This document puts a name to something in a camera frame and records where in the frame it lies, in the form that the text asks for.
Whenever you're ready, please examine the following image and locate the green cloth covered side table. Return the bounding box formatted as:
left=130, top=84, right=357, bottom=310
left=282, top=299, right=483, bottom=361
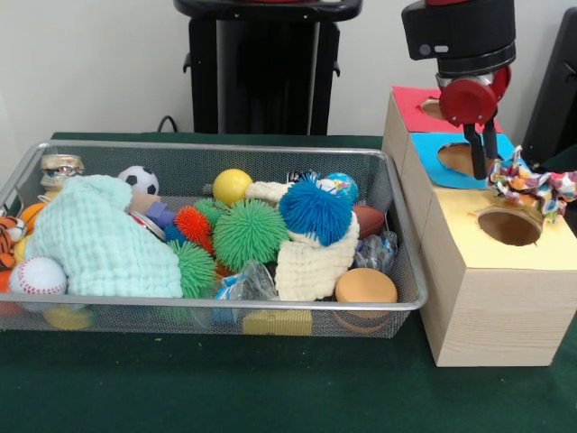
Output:
left=534, top=148, right=577, bottom=175

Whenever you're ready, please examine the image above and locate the small globe ball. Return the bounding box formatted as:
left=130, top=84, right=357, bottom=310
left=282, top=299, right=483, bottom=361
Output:
left=322, top=171, right=360, bottom=202

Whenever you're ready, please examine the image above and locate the mint knitted cloth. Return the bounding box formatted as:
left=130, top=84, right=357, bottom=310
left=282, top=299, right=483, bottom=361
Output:
left=24, top=174, right=184, bottom=299

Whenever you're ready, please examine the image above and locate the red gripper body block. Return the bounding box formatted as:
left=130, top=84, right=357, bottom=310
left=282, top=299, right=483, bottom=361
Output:
left=439, top=66, right=513, bottom=127

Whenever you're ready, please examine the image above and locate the yellow ball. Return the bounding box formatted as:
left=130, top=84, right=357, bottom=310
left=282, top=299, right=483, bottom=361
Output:
left=212, top=169, right=253, bottom=208

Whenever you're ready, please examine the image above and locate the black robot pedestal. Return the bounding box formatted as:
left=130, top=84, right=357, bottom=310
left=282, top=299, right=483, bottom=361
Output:
left=173, top=0, right=364, bottom=136

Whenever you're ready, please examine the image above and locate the multicolour knotted rope toy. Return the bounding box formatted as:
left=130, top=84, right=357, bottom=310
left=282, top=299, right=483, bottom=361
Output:
left=486, top=144, right=577, bottom=225

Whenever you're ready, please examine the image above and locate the black cable loop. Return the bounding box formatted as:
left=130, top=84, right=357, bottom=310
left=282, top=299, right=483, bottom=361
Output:
left=157, top=115, right=188, bottom=134

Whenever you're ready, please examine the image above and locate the white baseball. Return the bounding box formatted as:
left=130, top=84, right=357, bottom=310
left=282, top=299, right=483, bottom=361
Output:
left=7, top=256, right=69, bottom=297

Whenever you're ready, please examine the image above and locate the orange round sponge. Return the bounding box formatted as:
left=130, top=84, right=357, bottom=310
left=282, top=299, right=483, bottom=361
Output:
left=334, top=267, right=398, bottom=304

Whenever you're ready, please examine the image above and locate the brown toy football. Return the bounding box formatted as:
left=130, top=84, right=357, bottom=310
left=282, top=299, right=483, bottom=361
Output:
left=353, top=205, right=387, bottom=239

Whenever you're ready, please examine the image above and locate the cream knitted cloth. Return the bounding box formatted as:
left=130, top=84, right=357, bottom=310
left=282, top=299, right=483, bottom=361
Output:
left=245, top=180, right=361, bottom=302

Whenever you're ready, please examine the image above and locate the tiger plush toy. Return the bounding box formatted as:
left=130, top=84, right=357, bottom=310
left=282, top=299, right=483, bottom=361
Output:
left=0, top=215, right=28, bottom=272

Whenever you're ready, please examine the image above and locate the dark green tablecloth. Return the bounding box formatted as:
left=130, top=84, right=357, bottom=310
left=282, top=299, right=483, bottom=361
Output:
left=0, top=131, right=577, bottom=433

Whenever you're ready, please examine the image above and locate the wooden box with three holes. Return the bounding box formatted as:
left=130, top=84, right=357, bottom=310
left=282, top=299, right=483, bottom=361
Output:
left=381, top=85, right=577, bottom=368

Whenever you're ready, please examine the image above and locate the blue fuzzy ball with eyes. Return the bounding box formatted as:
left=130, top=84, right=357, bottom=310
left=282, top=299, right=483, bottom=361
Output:
left=278, top=174, right=357, bottom=247

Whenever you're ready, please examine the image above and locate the small soccer ball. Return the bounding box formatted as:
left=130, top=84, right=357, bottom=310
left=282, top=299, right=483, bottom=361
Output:
left=117, top=165, right=160, bottom=196

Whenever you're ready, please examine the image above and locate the black flat panel stand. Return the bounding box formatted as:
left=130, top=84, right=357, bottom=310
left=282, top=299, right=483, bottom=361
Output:
left=520, top=6, right=577, bottom=159

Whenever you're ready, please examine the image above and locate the shallow wire mesh bin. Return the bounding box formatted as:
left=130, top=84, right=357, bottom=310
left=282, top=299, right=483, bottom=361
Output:
left=0, top=139, right=428, bottom=338

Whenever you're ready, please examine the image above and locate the green spiky rubber ball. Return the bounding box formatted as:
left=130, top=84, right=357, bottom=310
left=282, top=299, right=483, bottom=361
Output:
left=167, top=240, right=217, bottom=299
left=212, top=199, right=289, bottom=264

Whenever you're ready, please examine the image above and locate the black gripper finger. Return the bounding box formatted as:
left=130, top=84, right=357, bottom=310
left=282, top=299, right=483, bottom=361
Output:
left=481, top=117, right=499, bottom=161
left=463, top=124, right=489, bottom=180

